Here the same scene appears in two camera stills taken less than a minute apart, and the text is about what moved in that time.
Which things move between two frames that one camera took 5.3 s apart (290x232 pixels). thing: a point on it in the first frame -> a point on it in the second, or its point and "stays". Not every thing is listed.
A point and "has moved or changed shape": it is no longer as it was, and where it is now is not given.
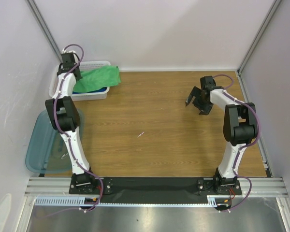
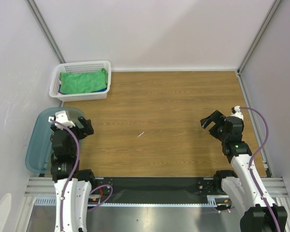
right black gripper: x=199 y=102 -> x=217 y=124
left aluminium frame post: x=42 y=22 stays
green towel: x=96 y=78 has moved or changed shape
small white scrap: x=141 y=134 stays
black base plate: x=154 y=191 stays
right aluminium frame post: x=273 y=8 stays
